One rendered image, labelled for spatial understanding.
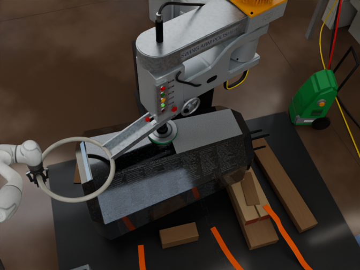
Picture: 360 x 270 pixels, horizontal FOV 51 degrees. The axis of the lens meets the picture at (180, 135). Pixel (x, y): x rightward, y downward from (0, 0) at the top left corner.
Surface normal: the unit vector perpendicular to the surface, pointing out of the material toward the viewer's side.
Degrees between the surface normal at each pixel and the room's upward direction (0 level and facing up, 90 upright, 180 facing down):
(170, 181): 45
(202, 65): 4
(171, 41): 0
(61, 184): 0
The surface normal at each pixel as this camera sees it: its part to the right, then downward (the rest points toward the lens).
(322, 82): -0.54, -0.46
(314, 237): 0.03, -0.55
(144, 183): 0.25, 0.17
